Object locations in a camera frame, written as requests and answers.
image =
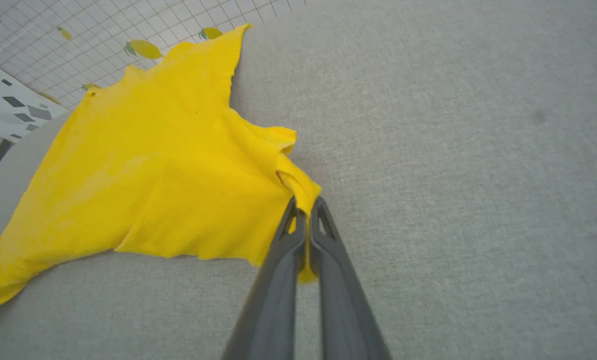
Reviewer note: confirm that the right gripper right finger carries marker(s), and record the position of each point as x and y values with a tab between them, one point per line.
343	310

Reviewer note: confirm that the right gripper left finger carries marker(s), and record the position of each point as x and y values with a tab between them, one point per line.
273	305

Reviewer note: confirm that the yellow t-shirt garment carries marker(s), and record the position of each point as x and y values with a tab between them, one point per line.
153	170

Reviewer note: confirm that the white panel grey shapes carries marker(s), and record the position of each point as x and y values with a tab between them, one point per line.
13	107

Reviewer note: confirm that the white grid lemon print sheet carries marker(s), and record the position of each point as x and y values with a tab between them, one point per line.
78	35

